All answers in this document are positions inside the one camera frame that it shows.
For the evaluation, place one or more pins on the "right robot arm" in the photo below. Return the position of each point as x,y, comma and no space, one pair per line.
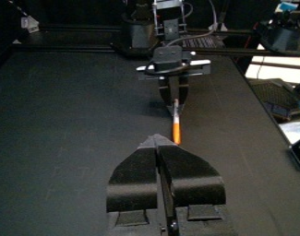
140,30

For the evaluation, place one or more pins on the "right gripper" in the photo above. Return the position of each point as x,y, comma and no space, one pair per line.
168,61

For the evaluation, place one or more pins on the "grey marker pen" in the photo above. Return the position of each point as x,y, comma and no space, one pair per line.
177,129

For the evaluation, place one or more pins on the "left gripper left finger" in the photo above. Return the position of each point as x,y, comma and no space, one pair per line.
133,181

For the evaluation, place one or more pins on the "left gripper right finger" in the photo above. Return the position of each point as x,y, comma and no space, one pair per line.
193,181

